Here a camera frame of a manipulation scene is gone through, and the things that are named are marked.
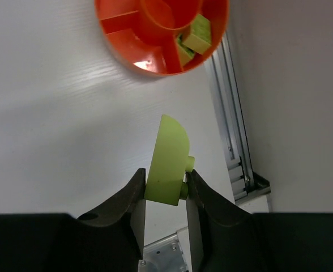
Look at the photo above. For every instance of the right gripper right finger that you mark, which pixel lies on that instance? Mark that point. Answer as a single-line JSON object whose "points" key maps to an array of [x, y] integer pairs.
{"points": [[224, 237]]}

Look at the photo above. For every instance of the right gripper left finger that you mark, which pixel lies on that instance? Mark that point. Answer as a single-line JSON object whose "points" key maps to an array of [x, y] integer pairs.
{"points": [[109, 237]]}

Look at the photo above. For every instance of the lime green curved lego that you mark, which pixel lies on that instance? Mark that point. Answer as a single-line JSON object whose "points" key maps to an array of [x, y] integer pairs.
{"points": [[170, 161]]}

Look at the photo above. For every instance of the lime green lego in container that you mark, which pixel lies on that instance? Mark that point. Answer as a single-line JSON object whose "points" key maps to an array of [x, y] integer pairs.
{"points": [[195, 39]]}

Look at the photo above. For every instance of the orange round sorting container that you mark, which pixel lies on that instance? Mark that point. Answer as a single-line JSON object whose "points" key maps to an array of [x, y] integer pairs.
{"points": [[142, 34]]}

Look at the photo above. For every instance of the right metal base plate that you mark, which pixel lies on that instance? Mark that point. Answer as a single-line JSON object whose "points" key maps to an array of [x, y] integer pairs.
{"points": [[171, 253]]}

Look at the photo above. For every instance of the aluminium frame rail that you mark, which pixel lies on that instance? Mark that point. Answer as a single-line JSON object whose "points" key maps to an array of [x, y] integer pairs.
{"points": [[246, 184]]}

